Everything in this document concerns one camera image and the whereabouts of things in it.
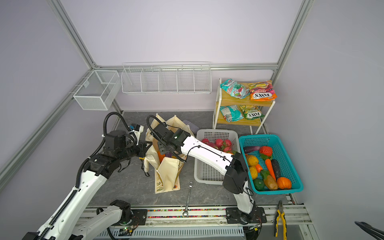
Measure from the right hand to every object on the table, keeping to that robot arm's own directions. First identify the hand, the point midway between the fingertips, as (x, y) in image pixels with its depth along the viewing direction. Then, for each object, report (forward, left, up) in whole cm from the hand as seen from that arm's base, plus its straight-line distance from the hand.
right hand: (165, 147), depth 78 cm
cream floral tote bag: (-12, -4, +2) cm, 13 cm away
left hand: (-2, +6, +5) cm, 8 cm away
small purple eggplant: (+8, -50, -16) cm, 53 cm away
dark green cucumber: (-5, -63, -17) cm, 66 cm away
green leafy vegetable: (-8, -55, -16) cm, 58 cm away
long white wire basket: (+47, +4, +12) cm, 48 cm away
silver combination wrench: (-27, -11, -19) cm, 35 cm away
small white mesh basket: (+37, +49, +8) cm, 62 cm away
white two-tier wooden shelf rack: (+19, -41, +12) cm, 47 cm away
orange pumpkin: (-15, -62, -12) cm, 65 cm away
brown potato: (-14, -56, -14) cm, 60 cm away
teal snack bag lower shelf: (+25, -38, 0) cm, 46 cm away
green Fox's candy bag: (+25, -51, 0) cm, 57 cm away
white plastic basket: (-7, -20, -18) cm, 28 cm away
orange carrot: (-4, -60, -18) cm, 63 cm away
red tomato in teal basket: (+6, -59, -13) cm, 61 cm away
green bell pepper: (-15, -50, -14) cm, 54 cm away
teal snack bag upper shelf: (+27, -38, +17) cm, 50 cm away
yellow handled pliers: (-27, -58, -18) cm, 67 cm away
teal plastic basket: (-7, -67, -13) cm, 69 cm away
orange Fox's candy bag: (+24, -52, +17) cm, 60 cm away
